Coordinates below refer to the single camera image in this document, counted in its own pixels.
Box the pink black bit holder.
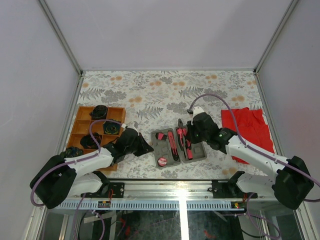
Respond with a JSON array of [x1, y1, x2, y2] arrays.
[[155, 132, 168, 141]]

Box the small red tape measure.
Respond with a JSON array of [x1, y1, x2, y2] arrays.
[[157, 157, 168, 167]]

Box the pink black pliers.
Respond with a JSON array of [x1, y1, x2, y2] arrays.
[[176, 118, 192, 149]]

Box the grey plastic tool case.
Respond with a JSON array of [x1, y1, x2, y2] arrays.
[[150, 127, 207, 169]]

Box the pink black utility knife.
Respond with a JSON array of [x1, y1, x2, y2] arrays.
[[167, 131, 179, 161]]

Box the pink black screwdriver short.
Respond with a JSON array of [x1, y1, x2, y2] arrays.
[[185, 145, 193, 160]]

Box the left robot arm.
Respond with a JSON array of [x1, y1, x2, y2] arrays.
[[29, 127, 154, 209]]

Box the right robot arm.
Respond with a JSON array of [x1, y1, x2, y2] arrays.
[[187, 107, 315, 210]]

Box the rolled dark sock middle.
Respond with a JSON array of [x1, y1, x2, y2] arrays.
[[102, 119, 122, 136]]

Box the rolled dark sock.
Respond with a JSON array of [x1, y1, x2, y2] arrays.
[[102, 119, 122, 136], [89, 105, 108, 120], [80, 132, 102, 150]]

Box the orange wooden divided tray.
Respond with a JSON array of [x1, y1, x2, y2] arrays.
[[66, 106, 126, 172]]

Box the rolled dark sock top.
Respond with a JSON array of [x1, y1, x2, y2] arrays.
[[89, 105, 108, 120]]

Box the rolled dark sock lower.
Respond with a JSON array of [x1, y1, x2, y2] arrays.
[[80, 132, 102, 150]]

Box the red cloth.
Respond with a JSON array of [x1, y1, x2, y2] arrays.
[[232, 107, 275, 153]]

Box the rolled dark sock outside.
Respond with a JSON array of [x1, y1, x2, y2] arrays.
[[59, 146, 84, 159]]

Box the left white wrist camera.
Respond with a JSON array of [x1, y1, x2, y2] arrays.
[[121, 121, 139, 132]]

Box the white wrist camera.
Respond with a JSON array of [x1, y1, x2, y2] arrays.
[[187, 106, 205, 117], [121, 121, 139, 132]]

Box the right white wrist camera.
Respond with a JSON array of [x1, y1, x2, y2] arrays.
[[187, 106, 205, 117]]

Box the aluminium front rail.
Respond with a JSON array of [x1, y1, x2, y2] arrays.
[[57, 178, 307, 211]]

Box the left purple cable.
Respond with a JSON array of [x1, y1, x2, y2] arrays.
[[30, 119, 127, 206]]

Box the purple cable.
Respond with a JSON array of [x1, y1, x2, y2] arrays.
[[30, 119, 127, 206], [187, 93, 320, 203]]

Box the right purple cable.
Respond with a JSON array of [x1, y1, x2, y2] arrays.
[[187, 93, 320, 203]]

